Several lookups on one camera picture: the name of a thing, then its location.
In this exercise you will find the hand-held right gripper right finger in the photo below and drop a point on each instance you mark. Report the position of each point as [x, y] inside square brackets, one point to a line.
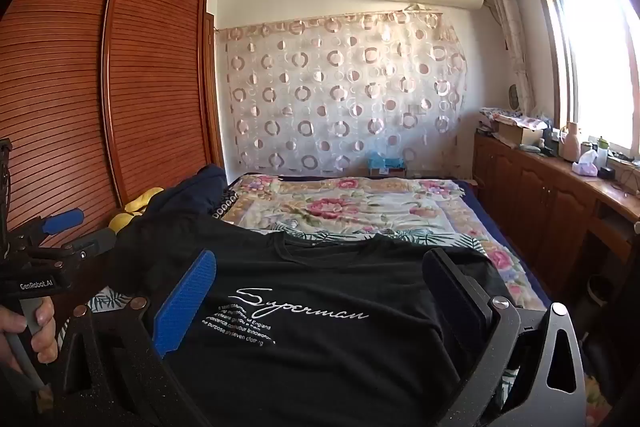
[445, 287]

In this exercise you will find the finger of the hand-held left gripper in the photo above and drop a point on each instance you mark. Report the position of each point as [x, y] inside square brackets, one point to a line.
[65, 219]
[97, 241]

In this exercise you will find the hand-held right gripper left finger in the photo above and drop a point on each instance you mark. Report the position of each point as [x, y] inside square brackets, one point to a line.
[185, 302]

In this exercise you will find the black printed t-shirt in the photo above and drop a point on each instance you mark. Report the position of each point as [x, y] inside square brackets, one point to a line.
[310, 267]

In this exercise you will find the person's left hand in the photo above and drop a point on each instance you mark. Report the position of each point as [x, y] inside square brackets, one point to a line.
[47, 337]

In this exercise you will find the yellow plush toy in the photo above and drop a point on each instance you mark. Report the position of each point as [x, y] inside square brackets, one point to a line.
[142, 202]

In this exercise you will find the palm-leaf print bed sheet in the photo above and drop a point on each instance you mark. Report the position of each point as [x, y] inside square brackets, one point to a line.
[380, 238]

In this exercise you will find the navy garment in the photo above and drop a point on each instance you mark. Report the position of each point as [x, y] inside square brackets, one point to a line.
[190, 192]

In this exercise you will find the black white patterned cloth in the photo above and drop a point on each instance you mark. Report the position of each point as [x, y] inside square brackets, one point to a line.
[223, 204]

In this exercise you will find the floral quilt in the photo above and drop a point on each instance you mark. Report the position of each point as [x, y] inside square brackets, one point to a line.
[350, 207]

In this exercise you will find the wooden side cabinet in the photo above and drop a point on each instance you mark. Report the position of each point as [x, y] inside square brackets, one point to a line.
[540, 207]

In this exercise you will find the blue tissue box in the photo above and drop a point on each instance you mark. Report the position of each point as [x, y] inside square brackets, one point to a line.
[382, 163]

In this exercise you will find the wooden slatted wardrobe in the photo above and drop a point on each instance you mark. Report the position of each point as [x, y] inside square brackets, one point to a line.
[150, 82]

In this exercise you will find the cardboard box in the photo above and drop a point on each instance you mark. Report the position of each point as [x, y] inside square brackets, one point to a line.
[520, 134]

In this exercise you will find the soft tissue pack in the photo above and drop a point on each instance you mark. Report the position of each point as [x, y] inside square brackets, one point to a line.
[585, 168]

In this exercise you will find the pink thermos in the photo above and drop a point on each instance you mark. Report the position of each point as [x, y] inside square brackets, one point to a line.
[570, 144]

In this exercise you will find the circle-pattern sheer curtain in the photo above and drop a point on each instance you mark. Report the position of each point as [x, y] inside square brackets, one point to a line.
[325, 107]

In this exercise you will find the patterned window curtain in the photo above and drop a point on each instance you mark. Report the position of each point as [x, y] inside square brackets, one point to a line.
[510, 32]

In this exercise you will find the wooden-framed window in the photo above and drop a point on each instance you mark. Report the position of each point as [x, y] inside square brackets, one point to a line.
[600, 57]

